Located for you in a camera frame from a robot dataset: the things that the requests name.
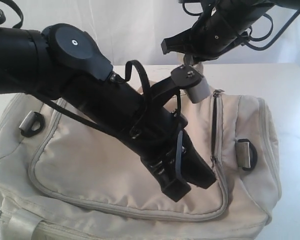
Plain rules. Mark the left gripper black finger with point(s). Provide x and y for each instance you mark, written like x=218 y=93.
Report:
x=193 y=167

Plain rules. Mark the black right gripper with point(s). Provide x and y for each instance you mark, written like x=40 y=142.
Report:
x=209 y=37

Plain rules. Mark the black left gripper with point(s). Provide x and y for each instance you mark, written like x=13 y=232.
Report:
x=148 y=123

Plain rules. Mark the beige duffel bag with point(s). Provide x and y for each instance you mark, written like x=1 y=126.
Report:
x=62 y=180

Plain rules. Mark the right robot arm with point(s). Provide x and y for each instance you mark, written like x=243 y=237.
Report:
x=245 y=39

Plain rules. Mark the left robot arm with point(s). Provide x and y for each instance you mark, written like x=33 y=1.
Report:
x=63 y=67

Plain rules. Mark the white backdrop curtain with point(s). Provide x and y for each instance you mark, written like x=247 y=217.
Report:
x=134 y=29

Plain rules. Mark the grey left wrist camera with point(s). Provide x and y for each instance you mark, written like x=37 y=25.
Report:
x=194 y=83

